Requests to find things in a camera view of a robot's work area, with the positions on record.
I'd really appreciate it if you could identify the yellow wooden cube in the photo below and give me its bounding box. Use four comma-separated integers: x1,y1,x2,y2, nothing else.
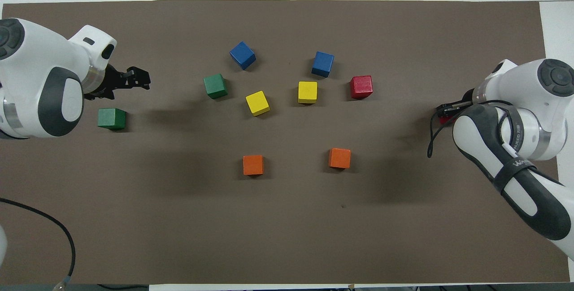
298,81,318,104
245,91,270,117

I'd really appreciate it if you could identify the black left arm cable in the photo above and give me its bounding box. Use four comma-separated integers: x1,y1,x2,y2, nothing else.
0,197,76,291

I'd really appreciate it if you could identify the blue wooden cube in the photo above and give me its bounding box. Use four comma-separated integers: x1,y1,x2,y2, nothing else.
230,41,257,71
311,51,335,78

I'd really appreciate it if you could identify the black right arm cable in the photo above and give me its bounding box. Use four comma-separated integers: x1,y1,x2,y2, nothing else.
426,100,517,158

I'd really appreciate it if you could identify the brown paper table mat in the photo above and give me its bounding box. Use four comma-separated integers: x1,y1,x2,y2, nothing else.
0,0,571,285

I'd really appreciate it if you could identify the black cable off table edge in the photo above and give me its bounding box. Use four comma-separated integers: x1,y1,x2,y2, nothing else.
97,284,149,291

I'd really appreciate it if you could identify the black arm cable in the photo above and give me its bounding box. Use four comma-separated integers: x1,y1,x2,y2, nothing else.
0,197,76,291
426,100,517,158

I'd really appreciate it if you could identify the orange wooden cube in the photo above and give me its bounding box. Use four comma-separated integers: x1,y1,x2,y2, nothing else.
243,155,265,176
328,148,352,169

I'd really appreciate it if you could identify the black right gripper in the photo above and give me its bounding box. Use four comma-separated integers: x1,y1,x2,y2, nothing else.
437,89,476,119

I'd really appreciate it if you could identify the green wooden cube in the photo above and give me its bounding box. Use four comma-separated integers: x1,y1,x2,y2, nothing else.
203,74,229,100
97,108,127,130

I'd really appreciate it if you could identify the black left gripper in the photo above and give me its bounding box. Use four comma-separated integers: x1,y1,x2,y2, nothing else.
83,64,151,101

